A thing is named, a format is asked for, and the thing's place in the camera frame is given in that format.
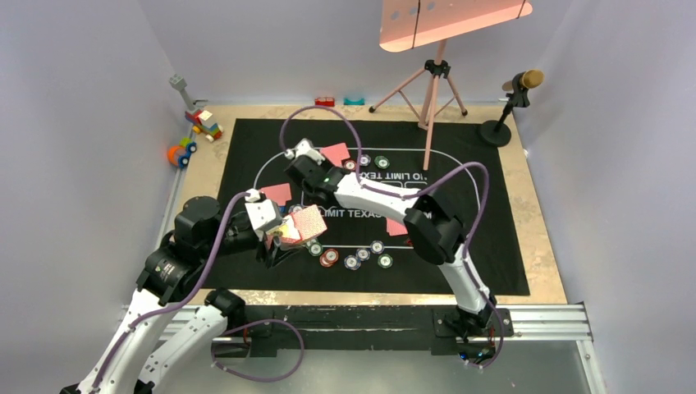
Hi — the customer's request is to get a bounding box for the colourful toy block train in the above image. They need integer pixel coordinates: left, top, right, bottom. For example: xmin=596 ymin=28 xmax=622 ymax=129
xmin=168 ymin=74 xmax=224 ymax=143

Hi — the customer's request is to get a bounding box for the gold microphone on stand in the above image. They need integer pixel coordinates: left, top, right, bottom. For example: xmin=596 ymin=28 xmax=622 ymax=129
xmin=477 ymin=69 xmax=545 ymax=148

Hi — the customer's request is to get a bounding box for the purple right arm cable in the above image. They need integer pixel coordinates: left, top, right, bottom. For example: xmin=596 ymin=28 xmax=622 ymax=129
xmin=278 ymin=104 xmax=506 ymax=371

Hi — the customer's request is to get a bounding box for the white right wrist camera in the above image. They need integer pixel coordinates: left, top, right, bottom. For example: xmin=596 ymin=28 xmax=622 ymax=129
xmin=283 ymin=139 xmax=326 ymax=164

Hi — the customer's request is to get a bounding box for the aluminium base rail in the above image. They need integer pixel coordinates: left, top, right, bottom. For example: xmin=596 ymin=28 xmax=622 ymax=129
xmin=98 ymin=163 xmax=607 ymax=394

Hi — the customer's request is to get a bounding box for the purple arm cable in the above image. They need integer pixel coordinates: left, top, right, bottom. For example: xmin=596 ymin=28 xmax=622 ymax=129
xmin=278 ymin=104 xmax=506 ymax=371
xmin=89 ymin=190 xmax=305 ymax=394

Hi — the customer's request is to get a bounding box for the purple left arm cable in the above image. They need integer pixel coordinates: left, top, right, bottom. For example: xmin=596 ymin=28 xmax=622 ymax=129
xmin=89 ymin=190 xmax=305 ymax=394

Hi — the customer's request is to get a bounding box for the red poker chip stack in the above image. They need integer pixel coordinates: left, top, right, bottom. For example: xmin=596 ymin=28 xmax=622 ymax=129
xmin=319 ymin=248 xmax=339 ymax=268

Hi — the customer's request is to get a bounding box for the black poker felt mat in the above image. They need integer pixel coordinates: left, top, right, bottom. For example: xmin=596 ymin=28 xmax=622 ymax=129
xmin=194 ymin=119 xmax=530 ymax=296

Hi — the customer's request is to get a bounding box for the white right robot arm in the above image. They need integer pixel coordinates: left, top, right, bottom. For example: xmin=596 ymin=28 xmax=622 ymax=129
xmin=284 ymin=151 xmax=497 ymax=337

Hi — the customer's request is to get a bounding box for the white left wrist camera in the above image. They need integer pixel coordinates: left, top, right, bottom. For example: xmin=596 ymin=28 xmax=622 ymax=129
xmin=245 ymin=189 xmax=282 ymax=234

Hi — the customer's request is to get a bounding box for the red toy block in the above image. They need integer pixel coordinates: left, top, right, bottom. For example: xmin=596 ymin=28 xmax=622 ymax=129
xmin=314 ymin=96 xmax=336 ymax=108

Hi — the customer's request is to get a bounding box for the orange toy wheel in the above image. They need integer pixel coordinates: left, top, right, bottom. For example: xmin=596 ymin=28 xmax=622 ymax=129
xmin=167 ymin=137 xmax=197 ymax=168

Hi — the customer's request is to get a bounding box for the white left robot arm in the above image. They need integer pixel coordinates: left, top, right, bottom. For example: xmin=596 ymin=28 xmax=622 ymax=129
xmin=61 ymin=190 xmax=284 ymax=393

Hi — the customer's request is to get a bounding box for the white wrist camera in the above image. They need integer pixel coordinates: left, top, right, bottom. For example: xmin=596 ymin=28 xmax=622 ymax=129
xmin=245 ymin=189 xmax=282 ymax=234
xmin=283 ymin=139 xmax=326 ymax=164

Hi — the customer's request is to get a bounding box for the red playing card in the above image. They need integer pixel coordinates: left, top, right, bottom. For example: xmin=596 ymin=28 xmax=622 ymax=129
xmin=259 ymin=183 xmax=292 ymax=207
xmin=319 ymin=143 xmax=350 ymax=167
xmin=386 ymin=218 xmax=408 ymax=236

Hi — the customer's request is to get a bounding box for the red playing card box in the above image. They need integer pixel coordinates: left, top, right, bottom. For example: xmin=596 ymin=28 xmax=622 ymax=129
xmin=271 ymin=204 xmax=327 ymax=245

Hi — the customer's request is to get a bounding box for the pink music stand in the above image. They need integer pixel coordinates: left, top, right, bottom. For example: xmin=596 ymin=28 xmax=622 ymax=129
xmin=369 ymin=0 xmax=533 ymax=171

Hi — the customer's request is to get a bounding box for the teal toy block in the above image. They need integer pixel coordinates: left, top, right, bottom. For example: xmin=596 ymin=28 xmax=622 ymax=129
xmin=343 ymin=96 xmax=365 ymax=106

